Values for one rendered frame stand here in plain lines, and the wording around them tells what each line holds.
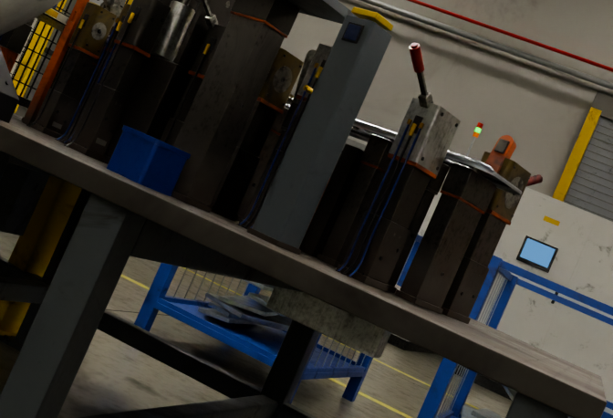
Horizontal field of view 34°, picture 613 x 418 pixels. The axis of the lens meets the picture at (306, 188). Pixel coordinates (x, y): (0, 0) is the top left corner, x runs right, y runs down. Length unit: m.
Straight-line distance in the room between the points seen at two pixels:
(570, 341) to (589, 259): 0.82
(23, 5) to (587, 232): 8.62
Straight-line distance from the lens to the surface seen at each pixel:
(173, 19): 2.34
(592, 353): 10.14
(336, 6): 1.91
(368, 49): 1.83
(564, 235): 10.20
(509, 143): 2.20
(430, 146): 1.89
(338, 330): 2.77
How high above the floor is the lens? 0.75
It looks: 2 degrees up
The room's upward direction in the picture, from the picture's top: 24 degrees clockwise
